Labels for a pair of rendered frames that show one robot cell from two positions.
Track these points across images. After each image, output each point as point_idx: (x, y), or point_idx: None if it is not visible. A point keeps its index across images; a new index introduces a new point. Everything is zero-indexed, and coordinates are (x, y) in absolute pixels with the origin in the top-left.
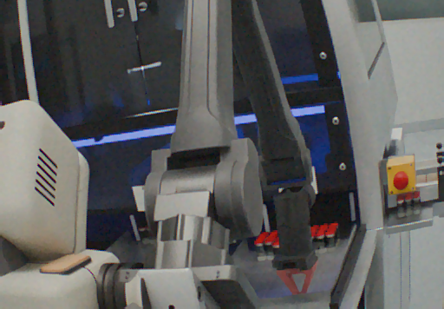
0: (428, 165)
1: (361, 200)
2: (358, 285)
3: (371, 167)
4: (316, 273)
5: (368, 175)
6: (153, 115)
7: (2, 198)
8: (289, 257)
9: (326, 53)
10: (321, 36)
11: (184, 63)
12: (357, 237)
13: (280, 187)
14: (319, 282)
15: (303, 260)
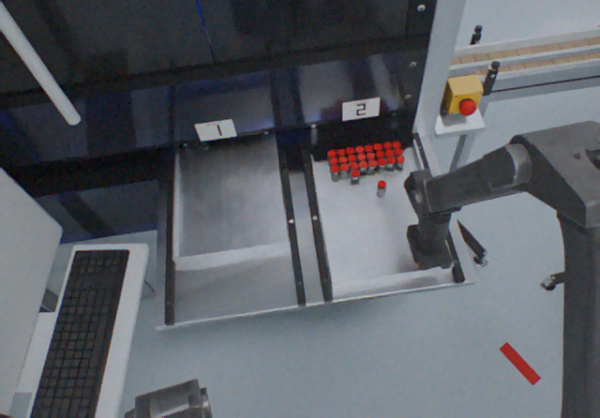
0: (465, 52)
1: (418, 117)
2: (460, 239)
3: (436, 95)
4: (405, 211)
5: (430, 101)
6: (221, 67)
7: None
8: (432, 259)
9: (426, 5)
10: None
11: (596, 407)
12: (422, 157)
13: (433, 216)
14: None
15: (449, 264)
